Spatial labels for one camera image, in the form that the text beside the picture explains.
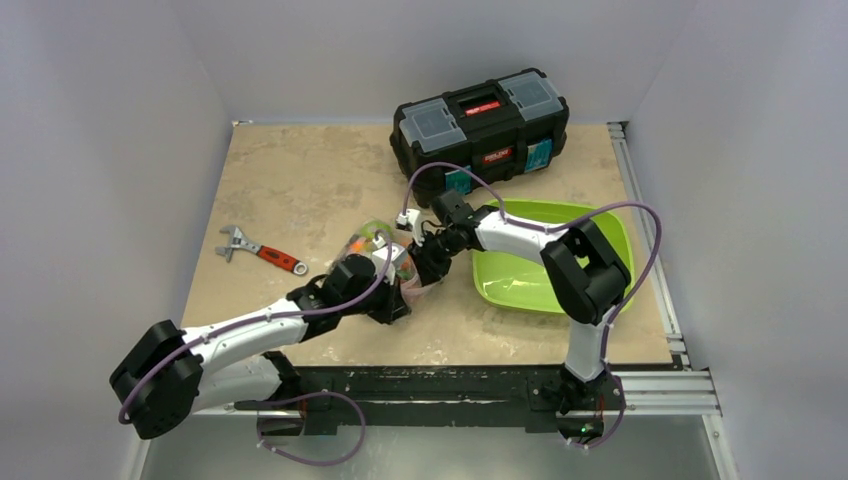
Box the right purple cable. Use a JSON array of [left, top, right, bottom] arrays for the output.
[[405, 161, 664, 452]]

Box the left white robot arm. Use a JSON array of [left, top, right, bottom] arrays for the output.
[[109, 247, 411, 439]]

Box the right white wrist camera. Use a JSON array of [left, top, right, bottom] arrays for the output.
[[395, 208, 423, 233]]

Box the black metal base frame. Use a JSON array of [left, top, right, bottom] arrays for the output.
[[192, 362, 720, 439]]

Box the black plastic toolbox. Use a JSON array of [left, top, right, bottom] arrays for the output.
[[389, 68, 570, 207]]

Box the clear zip top bag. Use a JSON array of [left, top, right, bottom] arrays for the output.
[[327, 218, 433, 303]]

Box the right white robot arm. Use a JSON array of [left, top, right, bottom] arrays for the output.
[[396, 190, 631, 407]]

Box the red handled adjustable wrench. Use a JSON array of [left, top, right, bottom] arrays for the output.
[[215, 225, 309, 276]]

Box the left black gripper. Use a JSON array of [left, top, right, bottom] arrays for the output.
[[340, 268, 410, 324]]

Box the green fake apple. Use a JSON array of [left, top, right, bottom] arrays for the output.
[[357, 219, 393, 241]]

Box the green plastic tray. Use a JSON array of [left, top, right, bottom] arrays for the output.
[[471, 198, 637, 314]]

